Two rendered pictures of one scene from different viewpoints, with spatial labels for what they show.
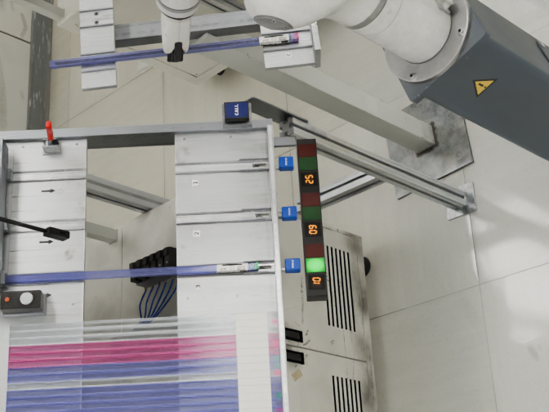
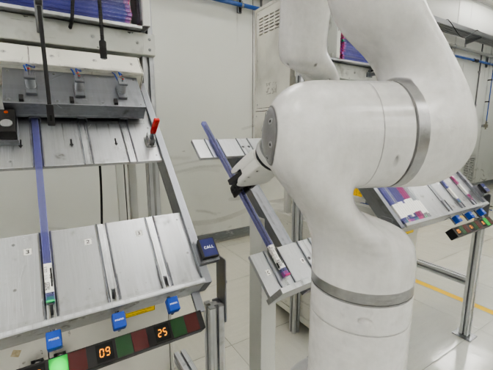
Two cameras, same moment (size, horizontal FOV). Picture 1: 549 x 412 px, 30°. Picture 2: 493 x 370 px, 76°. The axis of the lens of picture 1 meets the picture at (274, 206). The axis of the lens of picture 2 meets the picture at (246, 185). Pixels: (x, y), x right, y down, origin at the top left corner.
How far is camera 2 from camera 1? 1.39 m
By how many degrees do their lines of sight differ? 31
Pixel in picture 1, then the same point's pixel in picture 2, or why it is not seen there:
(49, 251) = (62, 144)
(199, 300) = (10, 255)
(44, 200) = (107, 140)
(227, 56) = (255, 245)
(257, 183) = (147, 283)
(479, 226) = not seen: outside the picture
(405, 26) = (351, 360)
